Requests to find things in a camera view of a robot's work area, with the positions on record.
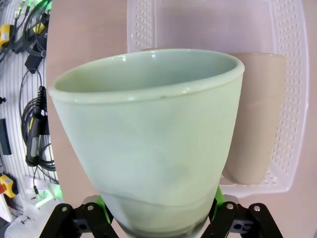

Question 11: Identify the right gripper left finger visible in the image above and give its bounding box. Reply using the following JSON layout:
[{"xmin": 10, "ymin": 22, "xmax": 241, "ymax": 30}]
[{"xmin": 43, "ymin": 195, "xmax": 119, "ymax": 238}]

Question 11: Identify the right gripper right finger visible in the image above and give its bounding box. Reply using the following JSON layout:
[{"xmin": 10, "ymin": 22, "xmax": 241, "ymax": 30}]
[{"xmin": 198, "ymin": 185, "xmax": 283, "ymax": 238}]

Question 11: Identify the beige plastic cup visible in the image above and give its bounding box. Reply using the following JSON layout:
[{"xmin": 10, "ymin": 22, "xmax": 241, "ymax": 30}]
[{"xmin": 221, "ymin": 52, "xmax": 287, "ymax": 185}]

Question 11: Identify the pale green plastic cup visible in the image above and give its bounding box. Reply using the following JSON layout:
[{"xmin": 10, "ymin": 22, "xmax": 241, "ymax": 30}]
[{"xmin": 48, "ymin": 48, "xmax": 246, "ymax": 238}]

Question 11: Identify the white perforated plastic basket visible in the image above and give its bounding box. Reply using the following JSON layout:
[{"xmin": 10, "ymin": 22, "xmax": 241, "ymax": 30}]
[{"xmin": 126, "ymin": 0, "xmax": 310, "ymax": 199}]

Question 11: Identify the yellow emergency stop box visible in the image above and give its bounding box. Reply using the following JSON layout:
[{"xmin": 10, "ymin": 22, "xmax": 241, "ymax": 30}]
[
  {"xmin": 0, "ymin": 24, "xmax": 12, "ymax": 48},
  {"xmin": 0, "ymin": 173, "xmax": 19, "ymax": 198}
]

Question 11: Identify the black flat device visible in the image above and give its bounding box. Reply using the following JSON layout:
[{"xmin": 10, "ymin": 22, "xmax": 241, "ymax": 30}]
[{"xmin": 0, "ymin": 118, "xmax": 12, "ymax": 156}]

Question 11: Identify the black power adapter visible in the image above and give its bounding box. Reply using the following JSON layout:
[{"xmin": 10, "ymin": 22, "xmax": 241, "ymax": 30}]
[{"xmin": 24, "ymin": 51, "xmax": 45, "ymax": 69}]

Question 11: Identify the black coiled cable with plug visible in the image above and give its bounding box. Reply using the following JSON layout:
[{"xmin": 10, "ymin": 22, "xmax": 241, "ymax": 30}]
[{"xmin": 20, "ymin": 69, "xmax": 59, "ymax": 172}]

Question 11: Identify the white slotted base plate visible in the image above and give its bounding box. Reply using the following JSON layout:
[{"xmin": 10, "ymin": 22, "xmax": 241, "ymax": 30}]
[{"xmin": 0, "ymin": 0, "xmax": 62, "ymax": 238}]

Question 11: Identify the black cable bundle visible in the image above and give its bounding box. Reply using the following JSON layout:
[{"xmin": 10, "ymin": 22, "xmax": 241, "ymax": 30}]
[{"xmin": 9, "ymin": 0, "xmax": 50, "ymax": 54}]

